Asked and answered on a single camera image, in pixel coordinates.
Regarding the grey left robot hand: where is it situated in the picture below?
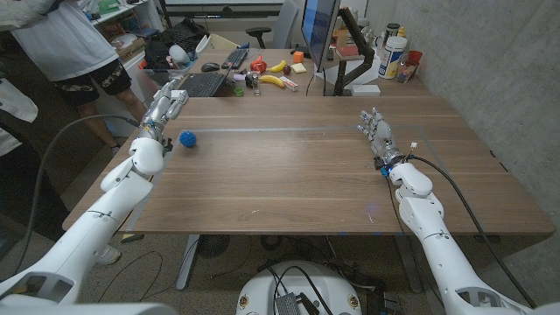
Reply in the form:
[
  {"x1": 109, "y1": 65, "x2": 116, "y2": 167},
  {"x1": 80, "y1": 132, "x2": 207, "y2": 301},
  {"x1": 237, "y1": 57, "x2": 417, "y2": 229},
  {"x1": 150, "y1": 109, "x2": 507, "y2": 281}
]
[{"x1": 138, "y1": 78, "x2": 188, "y2": 141}]

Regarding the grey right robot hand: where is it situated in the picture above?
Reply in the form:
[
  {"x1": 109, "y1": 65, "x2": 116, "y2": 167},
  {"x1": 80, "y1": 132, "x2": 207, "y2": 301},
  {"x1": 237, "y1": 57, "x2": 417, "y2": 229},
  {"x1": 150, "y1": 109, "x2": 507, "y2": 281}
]
[{"x1": 356, "y1": 107, "x2": 406, "y2": 170}]

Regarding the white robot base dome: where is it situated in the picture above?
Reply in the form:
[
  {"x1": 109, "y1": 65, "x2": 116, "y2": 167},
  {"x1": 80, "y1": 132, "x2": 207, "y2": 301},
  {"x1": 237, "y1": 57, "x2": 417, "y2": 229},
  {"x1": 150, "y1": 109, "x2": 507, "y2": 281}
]
[{"x1": 235, "y1": 261, "x2": 363, "y2": 315}]

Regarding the grey-sleeved person forearm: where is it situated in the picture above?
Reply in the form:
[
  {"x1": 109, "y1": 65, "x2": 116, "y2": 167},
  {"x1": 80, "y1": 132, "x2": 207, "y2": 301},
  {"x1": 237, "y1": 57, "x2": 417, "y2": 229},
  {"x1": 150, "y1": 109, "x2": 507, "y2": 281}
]
[{"x1": 0, "y1": 0, "x2": 59, "y2": 32}]

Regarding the blue spiky stress ball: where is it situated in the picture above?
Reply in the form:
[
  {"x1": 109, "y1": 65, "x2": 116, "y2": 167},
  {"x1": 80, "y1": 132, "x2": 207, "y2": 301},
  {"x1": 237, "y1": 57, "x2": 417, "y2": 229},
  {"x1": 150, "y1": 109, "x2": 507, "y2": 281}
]
[{"x1": 178, "y1": 129, "x2": 198, "y2": 149}]

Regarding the white power strip box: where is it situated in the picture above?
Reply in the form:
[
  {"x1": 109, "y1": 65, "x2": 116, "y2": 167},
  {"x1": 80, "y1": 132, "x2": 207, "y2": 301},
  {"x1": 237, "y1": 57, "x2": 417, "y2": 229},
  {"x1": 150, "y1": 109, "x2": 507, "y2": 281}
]
[{"x1": 170, "y1": 88, "x2": 190, "y2": 106}]

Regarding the clear plastic bin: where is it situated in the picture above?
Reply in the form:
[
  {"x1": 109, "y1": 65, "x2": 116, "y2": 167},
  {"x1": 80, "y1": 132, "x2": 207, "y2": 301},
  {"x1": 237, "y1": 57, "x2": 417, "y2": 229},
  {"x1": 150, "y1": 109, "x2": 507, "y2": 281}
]
[{"x1": 139, "y1": 60, "x2": 196, "y2": 88}]

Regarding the flat white box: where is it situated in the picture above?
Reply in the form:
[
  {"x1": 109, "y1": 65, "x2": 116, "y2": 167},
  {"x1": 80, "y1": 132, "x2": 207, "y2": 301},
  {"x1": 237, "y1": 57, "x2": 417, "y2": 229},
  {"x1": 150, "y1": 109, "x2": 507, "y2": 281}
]
[{"x1": 349, "y1": 84, "x2": 382, "y2": 97}]

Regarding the black laptop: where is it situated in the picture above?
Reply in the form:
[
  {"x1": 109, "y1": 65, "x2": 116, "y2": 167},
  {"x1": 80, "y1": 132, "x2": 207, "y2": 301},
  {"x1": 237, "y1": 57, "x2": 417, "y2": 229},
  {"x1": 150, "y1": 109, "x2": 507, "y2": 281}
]
[{"x1": 177, "y1": 65, "x2": 235, "y2": 98}]

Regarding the white rounded object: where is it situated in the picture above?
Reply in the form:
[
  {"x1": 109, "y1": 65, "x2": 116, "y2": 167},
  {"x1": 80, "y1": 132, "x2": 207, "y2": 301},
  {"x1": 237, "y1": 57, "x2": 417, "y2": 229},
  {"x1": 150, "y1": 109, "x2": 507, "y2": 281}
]
[{"x1": 168, "y1": 44, "x2": 192, "y2": 66}]

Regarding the white plastic canister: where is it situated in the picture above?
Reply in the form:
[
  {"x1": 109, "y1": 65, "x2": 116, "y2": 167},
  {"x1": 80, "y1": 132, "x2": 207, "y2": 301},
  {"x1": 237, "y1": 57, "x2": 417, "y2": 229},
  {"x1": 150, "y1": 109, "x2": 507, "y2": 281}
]
[{"x1": 378, "y1": 36, "x2": 408, "y2": 80}]

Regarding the black backpack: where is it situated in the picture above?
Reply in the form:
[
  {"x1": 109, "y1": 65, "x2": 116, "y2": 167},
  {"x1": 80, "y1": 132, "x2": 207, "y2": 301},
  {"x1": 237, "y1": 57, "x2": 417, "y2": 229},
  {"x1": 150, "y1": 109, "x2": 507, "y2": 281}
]
[{"x1": 143, "y1": 17, "x2": 211, "y2": 69}]

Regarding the black keyboard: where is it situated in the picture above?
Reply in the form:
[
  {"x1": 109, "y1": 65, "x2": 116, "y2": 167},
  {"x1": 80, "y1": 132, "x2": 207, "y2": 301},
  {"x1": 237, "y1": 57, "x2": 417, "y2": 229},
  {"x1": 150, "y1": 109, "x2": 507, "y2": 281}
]
[{"x1": 220, "y1": 43, "x2": 250, "y2": 70}]

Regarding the white shelf unit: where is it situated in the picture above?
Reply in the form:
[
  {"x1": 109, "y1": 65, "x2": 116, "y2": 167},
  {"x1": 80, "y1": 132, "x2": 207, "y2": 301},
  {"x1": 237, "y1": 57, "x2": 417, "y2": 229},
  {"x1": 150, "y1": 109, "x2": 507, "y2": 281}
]
[{"x1": 89, "y1": 0, "x2": 165, "y2": 62}]

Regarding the dark-lidded jar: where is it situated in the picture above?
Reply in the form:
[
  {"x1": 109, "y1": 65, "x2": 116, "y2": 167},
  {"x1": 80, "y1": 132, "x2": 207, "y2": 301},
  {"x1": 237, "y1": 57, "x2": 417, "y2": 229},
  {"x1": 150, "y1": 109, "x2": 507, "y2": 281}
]
[{"x1": 383, "y1": 22, "x2": 402, "y2": 45}]

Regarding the red toy pepper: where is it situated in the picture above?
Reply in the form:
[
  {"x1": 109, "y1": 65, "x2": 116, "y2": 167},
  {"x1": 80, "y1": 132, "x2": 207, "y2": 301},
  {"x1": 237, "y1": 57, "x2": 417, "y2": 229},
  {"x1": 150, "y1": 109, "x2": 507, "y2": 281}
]
[{"x1": 249, "y1": 54, "x2": 268, "y2": 74}]

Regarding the person in white t-shirt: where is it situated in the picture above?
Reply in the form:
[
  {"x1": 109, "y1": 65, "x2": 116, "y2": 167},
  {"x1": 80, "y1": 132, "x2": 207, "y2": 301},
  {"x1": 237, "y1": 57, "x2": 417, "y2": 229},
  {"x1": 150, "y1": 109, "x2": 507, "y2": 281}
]
[{"x1": 10, "y1": 0, "x2": 148, "y2": 152}]

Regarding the large yellow banana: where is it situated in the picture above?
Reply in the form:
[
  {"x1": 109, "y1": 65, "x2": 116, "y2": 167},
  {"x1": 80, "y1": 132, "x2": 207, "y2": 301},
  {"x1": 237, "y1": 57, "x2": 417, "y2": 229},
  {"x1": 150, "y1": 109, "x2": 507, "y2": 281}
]
[{"x1": 259, "y1": 74, "x2": 286, "y2": 89}]

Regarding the black computer monitor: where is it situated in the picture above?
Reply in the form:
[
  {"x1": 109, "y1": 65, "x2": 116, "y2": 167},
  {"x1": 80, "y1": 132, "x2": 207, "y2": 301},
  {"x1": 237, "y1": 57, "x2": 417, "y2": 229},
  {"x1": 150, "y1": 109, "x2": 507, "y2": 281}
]
[{"x1": 300, "y1": 0, "x2": 341, "y2": 74}]

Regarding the grey table leg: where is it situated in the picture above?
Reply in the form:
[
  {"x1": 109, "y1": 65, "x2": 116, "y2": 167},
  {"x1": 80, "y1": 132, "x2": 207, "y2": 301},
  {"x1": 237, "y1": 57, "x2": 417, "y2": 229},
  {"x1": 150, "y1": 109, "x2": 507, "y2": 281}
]
[
  {"x1": 175, "y1": 234, "x2": 201, "y2": 291},
  {"x1": 395, "y1": 235, "x2": 424, "y2": 293}
]

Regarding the round black floor fan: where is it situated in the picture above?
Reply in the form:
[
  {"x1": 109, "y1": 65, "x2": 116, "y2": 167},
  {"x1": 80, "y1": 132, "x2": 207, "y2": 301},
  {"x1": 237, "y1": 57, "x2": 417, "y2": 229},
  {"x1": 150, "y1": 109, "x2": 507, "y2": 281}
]
[{"x1": 197, "y1": 234, "x2": 231, "y2": 259}]

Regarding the grey office chair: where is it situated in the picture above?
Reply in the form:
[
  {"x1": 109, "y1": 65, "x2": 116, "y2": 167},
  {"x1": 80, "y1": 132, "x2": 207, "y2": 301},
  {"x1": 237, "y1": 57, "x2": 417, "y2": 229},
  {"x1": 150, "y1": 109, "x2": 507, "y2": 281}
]
[{"x1": 244, "y1": 0, "x2": 301, "y2": 50}]

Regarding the person in black trousers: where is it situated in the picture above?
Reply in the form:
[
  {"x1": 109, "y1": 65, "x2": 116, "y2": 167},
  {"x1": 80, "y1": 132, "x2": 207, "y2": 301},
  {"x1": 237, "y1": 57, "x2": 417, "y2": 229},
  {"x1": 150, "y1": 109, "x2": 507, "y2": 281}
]
[{"x1": 0, "y1": 78, "x2": 122, "y2": 266}]

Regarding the black floor power strip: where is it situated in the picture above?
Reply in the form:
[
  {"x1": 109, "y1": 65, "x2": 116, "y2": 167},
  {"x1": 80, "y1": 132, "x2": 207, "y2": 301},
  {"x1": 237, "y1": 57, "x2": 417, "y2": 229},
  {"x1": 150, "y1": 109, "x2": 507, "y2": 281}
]
[{"x1": 367, "y1": 288, "x2": 402, "y2": 315}]

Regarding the grey finned module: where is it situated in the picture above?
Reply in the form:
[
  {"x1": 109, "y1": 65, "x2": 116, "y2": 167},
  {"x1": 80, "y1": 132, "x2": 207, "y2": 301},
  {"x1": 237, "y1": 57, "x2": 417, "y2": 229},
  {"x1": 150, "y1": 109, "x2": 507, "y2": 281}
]
[{"x1": 276, "y1": 292, "x2": 302, "y2": 315}]

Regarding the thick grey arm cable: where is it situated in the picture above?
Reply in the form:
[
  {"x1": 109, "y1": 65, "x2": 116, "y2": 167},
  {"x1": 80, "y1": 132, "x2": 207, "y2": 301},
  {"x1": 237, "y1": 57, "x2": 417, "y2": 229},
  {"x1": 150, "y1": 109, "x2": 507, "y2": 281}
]
[{"x1": 10, "y1": 114, "x2": 142, "y2": 277}]

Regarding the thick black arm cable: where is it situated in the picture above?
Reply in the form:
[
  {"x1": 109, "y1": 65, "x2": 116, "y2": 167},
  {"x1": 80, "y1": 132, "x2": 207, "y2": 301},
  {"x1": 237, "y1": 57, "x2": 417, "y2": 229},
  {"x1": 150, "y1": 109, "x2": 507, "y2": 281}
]
[{"x1": 404, "y1": 155, "x2": 538, "y2": 310}]

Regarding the thin black floor cable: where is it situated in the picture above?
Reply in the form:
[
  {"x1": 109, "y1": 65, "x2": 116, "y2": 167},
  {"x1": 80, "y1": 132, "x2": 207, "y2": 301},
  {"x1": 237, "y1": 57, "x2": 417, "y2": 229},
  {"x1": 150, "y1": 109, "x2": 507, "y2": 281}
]
[{"x1": 98, "y1": 250, "x2": 165, "y2": 304}]

